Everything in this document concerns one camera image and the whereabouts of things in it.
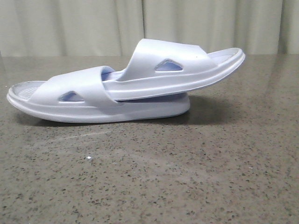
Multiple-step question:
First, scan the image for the light blue slipper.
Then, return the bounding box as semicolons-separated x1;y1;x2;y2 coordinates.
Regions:
102;39;245;101
7;66;190;123

